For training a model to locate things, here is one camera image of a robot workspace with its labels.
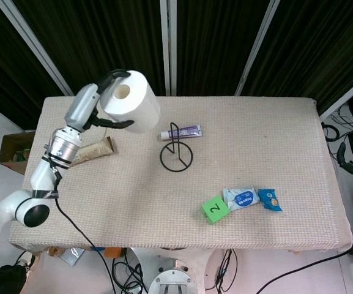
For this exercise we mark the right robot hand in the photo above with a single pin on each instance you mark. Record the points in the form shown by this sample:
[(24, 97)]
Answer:
[(349, 160)]

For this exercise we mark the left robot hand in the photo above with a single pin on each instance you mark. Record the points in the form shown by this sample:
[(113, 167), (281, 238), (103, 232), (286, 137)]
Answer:
[(83, 107)]

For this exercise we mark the white toilet paper roll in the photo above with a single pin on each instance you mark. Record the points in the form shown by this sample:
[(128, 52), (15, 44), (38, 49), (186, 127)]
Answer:
[(131, 102)]

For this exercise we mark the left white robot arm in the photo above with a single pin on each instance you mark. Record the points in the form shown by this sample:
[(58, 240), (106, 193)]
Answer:
[(32, 193)]

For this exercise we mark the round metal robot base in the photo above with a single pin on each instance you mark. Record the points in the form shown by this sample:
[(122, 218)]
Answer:
[(171, 280)]

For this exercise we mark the brown snack bar wrapper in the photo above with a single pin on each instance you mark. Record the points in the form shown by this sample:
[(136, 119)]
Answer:
[(95, 150)]

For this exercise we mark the brown cardboard box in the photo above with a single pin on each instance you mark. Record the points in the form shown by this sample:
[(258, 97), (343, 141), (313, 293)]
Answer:
[(12, 151)]

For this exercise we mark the blue snack packet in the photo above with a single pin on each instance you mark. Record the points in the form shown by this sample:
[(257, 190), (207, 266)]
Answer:
[(269, 199)]

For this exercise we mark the purple white toothpaste tube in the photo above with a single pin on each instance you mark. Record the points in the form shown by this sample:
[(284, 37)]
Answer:
[(182, 132)]

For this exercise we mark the white blue wet wipes pack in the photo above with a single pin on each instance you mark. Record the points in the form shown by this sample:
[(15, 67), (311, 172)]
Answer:
[(240, 199)]

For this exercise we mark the beige woven table cloth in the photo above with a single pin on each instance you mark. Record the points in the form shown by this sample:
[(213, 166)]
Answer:
[(176, 183)]

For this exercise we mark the green cube with number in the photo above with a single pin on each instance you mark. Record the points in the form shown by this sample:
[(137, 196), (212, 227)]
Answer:
[(215, 209)]

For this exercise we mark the orange box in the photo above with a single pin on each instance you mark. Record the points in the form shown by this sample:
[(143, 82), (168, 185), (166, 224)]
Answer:
[(112, 253)]

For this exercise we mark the silver foil bag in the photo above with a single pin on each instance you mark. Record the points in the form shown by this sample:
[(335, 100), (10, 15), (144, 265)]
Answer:
[(72, 255)]

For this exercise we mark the black fabric object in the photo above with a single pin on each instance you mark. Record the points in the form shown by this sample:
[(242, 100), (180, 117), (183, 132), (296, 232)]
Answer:
[(2, 280)]

